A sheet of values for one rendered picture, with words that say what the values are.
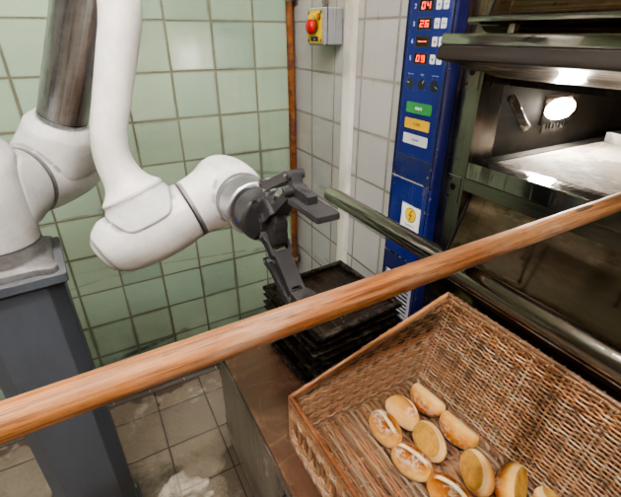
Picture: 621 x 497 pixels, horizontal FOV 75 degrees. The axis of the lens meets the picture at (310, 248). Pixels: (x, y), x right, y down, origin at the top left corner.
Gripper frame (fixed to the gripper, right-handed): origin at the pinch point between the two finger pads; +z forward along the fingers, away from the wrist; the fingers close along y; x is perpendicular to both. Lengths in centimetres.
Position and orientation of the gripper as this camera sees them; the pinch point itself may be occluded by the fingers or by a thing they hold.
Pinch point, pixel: (322, 267)
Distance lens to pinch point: 48.1
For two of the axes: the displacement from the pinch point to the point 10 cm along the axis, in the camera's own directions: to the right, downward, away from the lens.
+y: 0.0, 8.8, 4.7
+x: -8.7, 2.3, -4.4
